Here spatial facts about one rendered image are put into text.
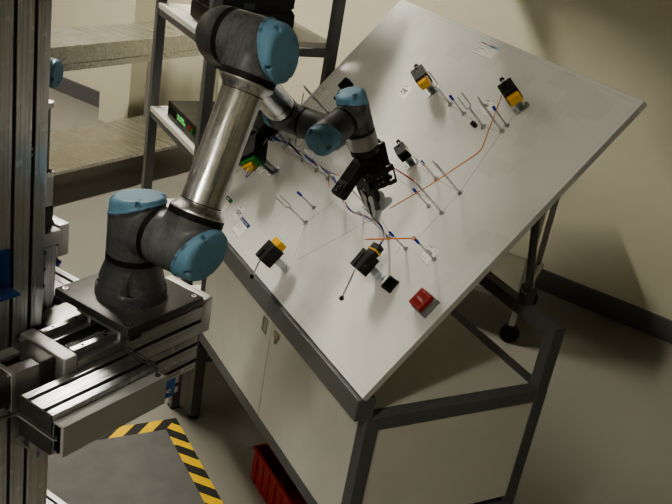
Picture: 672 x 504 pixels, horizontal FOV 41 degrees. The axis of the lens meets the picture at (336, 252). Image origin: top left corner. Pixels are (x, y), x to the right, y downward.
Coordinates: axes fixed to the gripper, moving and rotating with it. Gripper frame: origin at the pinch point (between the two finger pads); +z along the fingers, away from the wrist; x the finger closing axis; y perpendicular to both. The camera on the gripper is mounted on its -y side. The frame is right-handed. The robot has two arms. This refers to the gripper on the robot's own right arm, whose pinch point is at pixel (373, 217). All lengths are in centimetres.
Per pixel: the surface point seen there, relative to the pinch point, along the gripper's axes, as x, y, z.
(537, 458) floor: 30, 59, 162
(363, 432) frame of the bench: -22, -28, 42
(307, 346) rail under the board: 6.3, -26.2, 31.3
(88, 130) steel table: 371, -1, 91
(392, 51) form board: 70, 55, -7
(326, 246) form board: 28.2, -3.8, 20.2
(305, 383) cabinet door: 11, -29, 47
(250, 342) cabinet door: 50, -30, 54
